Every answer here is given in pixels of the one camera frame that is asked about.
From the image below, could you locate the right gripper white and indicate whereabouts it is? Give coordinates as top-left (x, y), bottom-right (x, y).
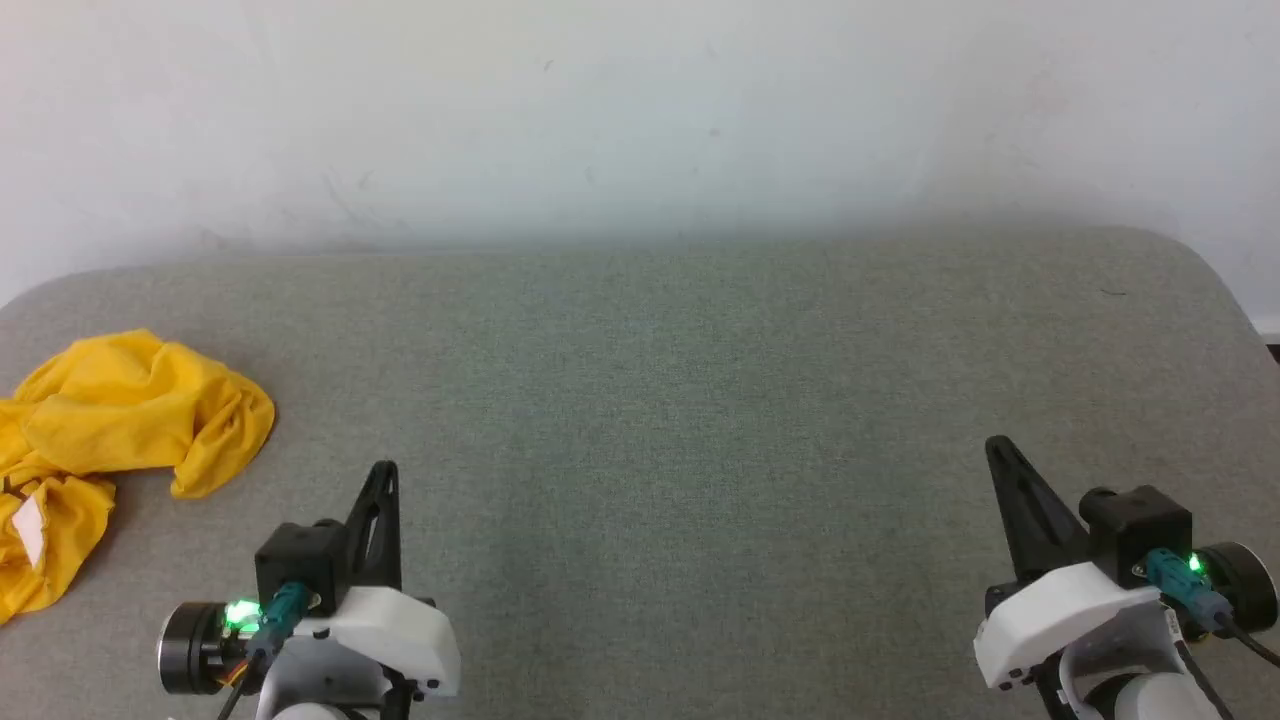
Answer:
top-left (974, 435), bottom-right (1280, 692)

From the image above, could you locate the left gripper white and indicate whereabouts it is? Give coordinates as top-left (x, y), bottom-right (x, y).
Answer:
top-left (157, 461), bottom-right (463, 699)

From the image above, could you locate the yellow cartoon print shirt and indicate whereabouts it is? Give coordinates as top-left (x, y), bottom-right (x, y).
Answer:
top-left (0, 329), bottom-right (277, 627)

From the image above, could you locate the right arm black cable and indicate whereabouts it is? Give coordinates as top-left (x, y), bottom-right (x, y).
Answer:
top-left (1140, 548), bottom-right (1280, 669)
top-left (1166, 640), bottom-right (1237, 720)

